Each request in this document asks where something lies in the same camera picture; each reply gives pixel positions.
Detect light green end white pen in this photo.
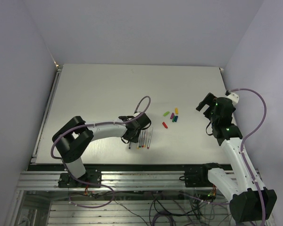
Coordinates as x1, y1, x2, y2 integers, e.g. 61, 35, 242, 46
137, 132, 142, 149

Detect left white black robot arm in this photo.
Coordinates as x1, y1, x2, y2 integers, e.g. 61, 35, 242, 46
50, 113, 151, 187

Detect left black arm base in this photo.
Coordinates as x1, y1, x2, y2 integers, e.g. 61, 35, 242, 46
58, 170, 102, 188

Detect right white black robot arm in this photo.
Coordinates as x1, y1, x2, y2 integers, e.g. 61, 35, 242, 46
196, 92, 277, 225

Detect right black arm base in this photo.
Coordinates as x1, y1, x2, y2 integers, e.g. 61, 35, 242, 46
179, 163, 221, 187

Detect yellow end white pen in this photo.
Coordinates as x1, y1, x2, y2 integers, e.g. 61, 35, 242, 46
144, 129, 150, 148

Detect purple end white pen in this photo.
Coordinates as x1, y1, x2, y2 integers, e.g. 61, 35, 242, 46
147, 127, 153, 149

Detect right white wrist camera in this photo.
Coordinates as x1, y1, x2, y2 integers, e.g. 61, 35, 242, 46
225, 90, 240, 105

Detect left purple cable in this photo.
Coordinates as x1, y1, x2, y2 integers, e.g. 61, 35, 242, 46
50, 96, 151, 208

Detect purple cable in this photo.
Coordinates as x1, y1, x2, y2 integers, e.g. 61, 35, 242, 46
228, 88, 267, 226
50, 96, 151, 208

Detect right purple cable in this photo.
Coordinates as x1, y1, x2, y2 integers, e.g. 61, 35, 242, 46
228, 88, 267, 226

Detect aluminium rail frame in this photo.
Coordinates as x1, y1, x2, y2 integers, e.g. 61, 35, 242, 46
16, 170, 265, 191

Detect loose cables under table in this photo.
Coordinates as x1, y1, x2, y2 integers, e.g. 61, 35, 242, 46
68, 188, 229, 226

